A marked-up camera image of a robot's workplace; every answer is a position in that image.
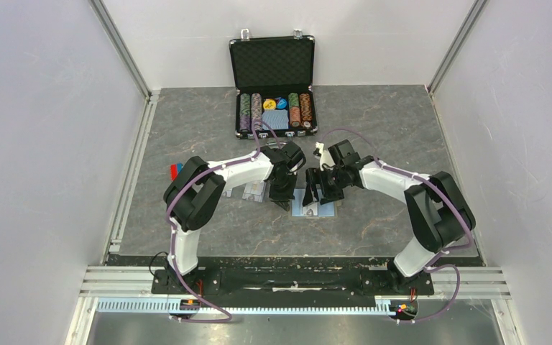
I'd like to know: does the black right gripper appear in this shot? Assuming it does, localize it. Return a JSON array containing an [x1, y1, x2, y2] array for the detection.
[[303, 166, 347, 206]]

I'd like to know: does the clear plastic card sleeve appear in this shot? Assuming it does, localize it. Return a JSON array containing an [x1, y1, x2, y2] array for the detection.
[[231, 181, 268, 203]]

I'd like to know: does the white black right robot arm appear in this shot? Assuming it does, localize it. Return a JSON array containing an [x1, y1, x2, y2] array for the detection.
[[303, 140, 477, 293]]

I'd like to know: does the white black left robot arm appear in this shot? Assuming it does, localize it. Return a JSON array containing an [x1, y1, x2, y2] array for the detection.
[[163, 142, 306, 293]]

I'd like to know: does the blue playing card deck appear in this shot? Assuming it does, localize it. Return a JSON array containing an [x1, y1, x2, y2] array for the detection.
[[262, 109, 289, 131]]

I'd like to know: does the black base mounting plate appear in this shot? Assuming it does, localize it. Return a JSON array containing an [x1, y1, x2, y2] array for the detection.
[[151, 256, 435, 308]]

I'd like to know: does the blue dealer button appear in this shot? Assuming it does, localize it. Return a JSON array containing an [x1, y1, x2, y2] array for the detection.
[[275, 97, 288, 109]]

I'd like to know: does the orange brown chip stack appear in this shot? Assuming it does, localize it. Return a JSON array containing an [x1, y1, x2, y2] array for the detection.
[[299, 93, 313, 128]]

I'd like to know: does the green orange chip stack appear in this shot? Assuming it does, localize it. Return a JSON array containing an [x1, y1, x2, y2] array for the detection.
[[288, 93, 301, 127]]

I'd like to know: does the yellow dealer button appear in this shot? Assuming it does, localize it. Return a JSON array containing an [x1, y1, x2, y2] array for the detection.
[[262, 98, 277, 110]]

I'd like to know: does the grey purple chip stack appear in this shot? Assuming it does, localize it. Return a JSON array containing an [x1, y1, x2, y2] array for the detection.
[[251, 93, 262, 131]]

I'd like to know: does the purple green chip stack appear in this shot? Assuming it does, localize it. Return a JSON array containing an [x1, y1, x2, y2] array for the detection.
[[239, 93, 251, 132]]

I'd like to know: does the colourful toy block stack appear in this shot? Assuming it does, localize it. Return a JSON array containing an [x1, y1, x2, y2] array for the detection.
[[170, 162, 183, 181]]

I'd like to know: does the black poker chip case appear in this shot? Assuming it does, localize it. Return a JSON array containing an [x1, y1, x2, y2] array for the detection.
[[229, 29, 318, 139]]

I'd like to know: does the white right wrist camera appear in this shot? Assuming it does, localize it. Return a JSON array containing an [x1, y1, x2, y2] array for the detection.
[[313, 142, 334, 171]]

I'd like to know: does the white slotted cable duct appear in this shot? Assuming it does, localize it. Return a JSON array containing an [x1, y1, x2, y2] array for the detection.
[[96, 297, 395, 316]]

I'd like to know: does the aluminium frame rail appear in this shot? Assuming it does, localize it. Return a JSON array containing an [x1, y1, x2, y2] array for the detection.
[[80, 266, 512, 300]]

